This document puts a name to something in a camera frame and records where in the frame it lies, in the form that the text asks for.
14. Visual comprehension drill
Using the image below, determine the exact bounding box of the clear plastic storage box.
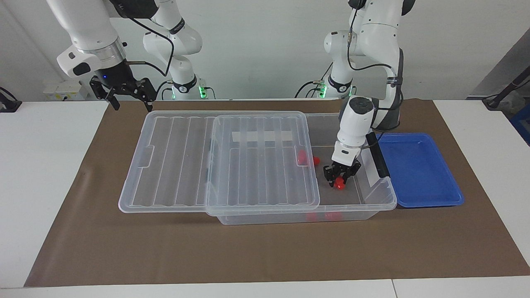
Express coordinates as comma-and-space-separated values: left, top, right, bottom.
206, 112, 397, 226

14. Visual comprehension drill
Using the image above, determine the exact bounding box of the clear ribbed plastic lid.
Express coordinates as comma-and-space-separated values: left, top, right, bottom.
119, 111, 320, 216

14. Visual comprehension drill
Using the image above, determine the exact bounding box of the blue crate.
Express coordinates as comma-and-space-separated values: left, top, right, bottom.
510, 106, 530, 145

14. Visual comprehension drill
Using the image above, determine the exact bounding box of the white power strip box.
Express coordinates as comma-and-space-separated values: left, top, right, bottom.
43, 81, 88, 101

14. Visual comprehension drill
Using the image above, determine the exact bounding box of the blue plastic tray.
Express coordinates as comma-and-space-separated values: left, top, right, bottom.
375, 132, 464, 208

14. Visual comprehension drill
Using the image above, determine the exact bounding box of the black clamp object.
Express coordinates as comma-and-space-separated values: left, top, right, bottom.
0, 87, 22, 113

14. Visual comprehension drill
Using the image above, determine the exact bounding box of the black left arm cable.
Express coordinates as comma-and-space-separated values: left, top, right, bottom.
347, 0, 404, 112

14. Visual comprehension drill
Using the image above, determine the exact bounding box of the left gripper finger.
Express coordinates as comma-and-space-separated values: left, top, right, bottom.
343, 165, 362, 184
323, 165, 339, 188

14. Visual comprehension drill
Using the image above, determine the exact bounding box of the black stand leg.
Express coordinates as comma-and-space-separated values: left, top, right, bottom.
482, 66, 530, 110

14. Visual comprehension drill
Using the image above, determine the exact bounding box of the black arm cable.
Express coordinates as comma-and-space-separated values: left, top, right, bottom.
122, 12, 174, 77
347, 0, 404, 112

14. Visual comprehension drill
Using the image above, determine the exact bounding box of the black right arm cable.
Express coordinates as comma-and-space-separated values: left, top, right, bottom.
122, 12, 174, 77

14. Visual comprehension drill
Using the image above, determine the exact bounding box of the brown table mat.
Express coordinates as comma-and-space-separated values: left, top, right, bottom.
24, 99, 530, 287

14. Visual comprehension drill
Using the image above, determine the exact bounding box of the black box latch handle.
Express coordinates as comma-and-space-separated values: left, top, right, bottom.
366, 132, 391, 178

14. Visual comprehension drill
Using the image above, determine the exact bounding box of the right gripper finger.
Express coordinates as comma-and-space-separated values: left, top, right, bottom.
89, 78, 121, 111
123, 77, 157, 113

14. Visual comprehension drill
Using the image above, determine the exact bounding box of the black base cable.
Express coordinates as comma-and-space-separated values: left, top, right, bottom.
295, 62, 332, 99

